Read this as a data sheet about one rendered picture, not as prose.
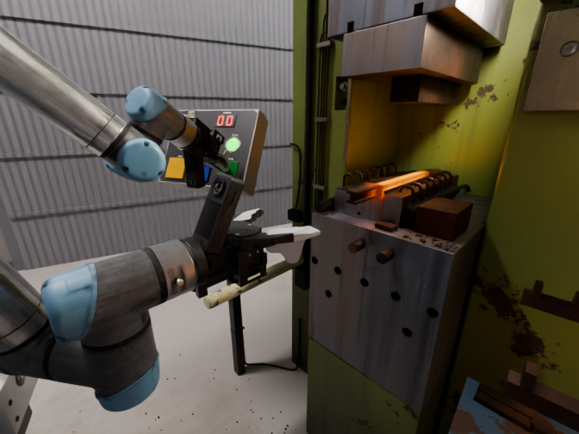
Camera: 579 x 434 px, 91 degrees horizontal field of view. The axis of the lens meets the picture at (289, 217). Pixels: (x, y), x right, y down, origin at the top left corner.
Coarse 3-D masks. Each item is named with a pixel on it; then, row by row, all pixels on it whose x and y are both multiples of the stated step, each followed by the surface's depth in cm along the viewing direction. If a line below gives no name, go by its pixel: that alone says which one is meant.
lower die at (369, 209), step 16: (384, 176) 100; (400, 176) 94; (448, 176) 93; (336, 192) 82; (384, 192) 71; (416, 192) 73; (336, 208) 83; (352, 208) 79; (368, 208) 75; (384, 208) 72; (400, 208) 69; (400, 224) 70
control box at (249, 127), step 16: (192, 112) 102; (208, 112) 100; (224, 112) 97; (240, 112) 95; (256, 112) 93; (224, 128) 96; (240, 128) 94; (256, 128) 92; (224, 144) 94; (240, 144) 92; (256, 144) 94; (240, 160) 91; (256, 160) 95; (160, 176) 100; (240, 176) 90; (256, 176) 96
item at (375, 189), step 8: (408, 176) 85; (416, 176) 86; (368, 184) 72; (376, 184) 71; (384, 184) 74; (392, 184) 76; (352, 192) 65; (360, 192) 66; (368, 192) 70; (376, 192) 71; (352, 200) 66; (360, 200) 67; (368, 200) 69
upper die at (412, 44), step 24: (384, 24) 62; (408, 24) 58; (432, 24) 58; (360, 48) 67; (384, 48) 63; (408, 48) 59; (432, 48) 60; (456, 48) 69; (480, 48) 81; (360, 72) 68; (384, 72) 65; (408, 72) 65; (432, 72) 65; (456, 72) 73
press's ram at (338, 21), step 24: (336, 0) 68; (360, 0) 64; (384, 0) 61; (408, 0) 57; (432, 0) 55; (456, 0) 52; (480, 0) 60; (504, 0) 71; (336, 24) 70; (360, 24) 66; (456, 24) 62; (480, 24) 63; (504, 24) 75
